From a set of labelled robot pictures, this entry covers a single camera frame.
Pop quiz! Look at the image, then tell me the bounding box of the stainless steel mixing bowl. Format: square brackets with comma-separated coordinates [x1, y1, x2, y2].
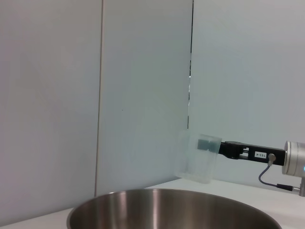
[66, 188, 284, 229]

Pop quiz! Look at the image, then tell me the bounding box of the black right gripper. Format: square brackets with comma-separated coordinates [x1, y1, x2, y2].
[197, 140, 286, 167]

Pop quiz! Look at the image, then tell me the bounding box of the clear plastic cup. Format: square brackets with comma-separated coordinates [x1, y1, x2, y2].
[174, 130, 223, 185]

